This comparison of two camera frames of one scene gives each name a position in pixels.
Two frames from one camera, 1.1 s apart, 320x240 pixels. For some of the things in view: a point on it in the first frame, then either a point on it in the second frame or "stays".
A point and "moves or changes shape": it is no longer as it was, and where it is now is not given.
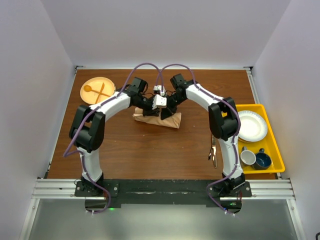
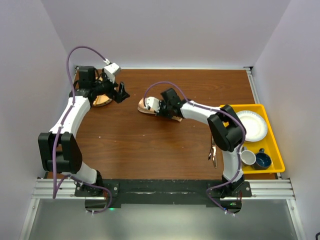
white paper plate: x=253 y=126 stays
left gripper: x=151 y=112 → x=118 y=96
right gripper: x=168 y=111 stays
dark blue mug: x=263 y=160 stays
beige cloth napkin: x=173 y=121 moves or changes shape
